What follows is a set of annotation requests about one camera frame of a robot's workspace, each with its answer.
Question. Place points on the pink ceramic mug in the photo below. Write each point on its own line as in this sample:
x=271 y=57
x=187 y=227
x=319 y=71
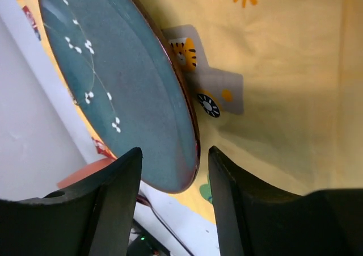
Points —
x=85 y=172

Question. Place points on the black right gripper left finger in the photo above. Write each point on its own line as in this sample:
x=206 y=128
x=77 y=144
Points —
x=91 y=217

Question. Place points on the yellow car-print placemat cloth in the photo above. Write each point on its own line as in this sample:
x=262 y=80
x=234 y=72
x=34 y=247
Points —
x=275 y=84

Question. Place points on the teal ceramic plate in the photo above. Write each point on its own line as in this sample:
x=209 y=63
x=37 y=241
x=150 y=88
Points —
x=124 y=77

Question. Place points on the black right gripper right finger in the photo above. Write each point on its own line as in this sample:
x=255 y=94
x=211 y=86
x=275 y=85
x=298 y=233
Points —
x=254 y=217

